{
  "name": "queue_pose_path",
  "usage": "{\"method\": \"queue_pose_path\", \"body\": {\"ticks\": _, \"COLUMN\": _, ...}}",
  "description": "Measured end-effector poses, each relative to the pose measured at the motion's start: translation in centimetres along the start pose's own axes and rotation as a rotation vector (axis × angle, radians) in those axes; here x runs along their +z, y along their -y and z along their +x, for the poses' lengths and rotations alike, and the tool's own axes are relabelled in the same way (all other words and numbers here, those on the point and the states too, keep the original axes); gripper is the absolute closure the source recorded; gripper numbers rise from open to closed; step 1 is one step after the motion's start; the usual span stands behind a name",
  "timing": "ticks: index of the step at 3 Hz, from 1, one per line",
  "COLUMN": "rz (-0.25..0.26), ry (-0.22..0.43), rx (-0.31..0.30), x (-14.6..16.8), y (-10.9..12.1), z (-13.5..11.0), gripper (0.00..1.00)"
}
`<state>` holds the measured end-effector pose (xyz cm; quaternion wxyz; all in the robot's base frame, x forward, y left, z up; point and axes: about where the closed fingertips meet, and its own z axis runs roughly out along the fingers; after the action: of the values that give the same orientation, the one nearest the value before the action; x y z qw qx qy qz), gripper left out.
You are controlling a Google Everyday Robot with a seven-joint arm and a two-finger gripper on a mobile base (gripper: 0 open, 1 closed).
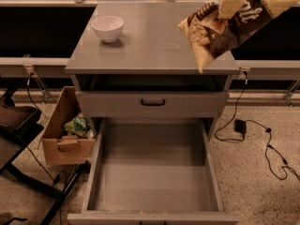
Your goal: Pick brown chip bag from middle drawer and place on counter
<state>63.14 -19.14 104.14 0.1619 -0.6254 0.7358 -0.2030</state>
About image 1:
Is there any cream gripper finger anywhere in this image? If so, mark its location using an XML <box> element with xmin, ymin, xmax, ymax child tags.
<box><xmin>218</xmin><ymin>0</ymin><xmax>247</xmax><ymax>20</ymax></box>

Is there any brown chip bag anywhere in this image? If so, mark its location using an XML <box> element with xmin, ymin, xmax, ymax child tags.
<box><xmin>177</xmin><ymin>0</ymin><xmax>300</xmax><ymax>73</ymax></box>

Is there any grey drawer cabinet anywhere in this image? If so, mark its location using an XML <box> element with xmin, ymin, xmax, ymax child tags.
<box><xmin>66</xmin><ymin>1</ymin><xmax>237</xmax><ymax>133</ymax></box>

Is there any closed grey top drawer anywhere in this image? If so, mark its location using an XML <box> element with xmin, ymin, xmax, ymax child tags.
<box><xmin>76</xmin><ymin>91</ymin><xmax>228</xmax><ymax>118</ymax></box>

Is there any open grey middle drawer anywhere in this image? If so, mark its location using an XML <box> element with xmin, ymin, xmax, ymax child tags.
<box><xmin>67</xmin><ymin>119</ymin><xmax>239</xmax><ymax>225</ymax></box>

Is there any green snack bag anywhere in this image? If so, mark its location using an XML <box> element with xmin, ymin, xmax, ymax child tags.
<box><xmin>64</xmin><ymin>112</ymin><xmax>94</xmax><ymax>139</ymax></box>

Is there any grey metal railing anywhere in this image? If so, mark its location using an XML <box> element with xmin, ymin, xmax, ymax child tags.
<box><xmin>1</xmin><ymin>0</ymin><xmax>300</xmax><ymax>99</ymax></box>

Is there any white bowl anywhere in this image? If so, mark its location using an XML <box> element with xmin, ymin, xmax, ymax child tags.
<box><xmin>91</xmin><ymin>16</ymin><xmax>124</xmax><ymax>42</ymax></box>

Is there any cardboard box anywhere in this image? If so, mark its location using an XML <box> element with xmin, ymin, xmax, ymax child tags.
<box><xmin>42</xmin><ymin>86</ymin><xmax>95</xmax><ymax>165</ymax></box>

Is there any black table stand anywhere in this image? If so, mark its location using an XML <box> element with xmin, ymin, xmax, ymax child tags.
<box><xmin>0</xmin><ymin>124</ymin><xmax>89</xmax><ymax>225</ymax></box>

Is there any black drawer handle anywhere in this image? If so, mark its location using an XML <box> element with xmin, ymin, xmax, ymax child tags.
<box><xmin>141</xmin><ymin>99</ymin><xmax>166</xmax><ymax>107</ymax></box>

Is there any black cable left floor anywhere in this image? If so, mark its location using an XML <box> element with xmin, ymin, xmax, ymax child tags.
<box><xmin>25</xmin><ymin>72</ymin><xmax>68</xmax><ymax>225</ymax></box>

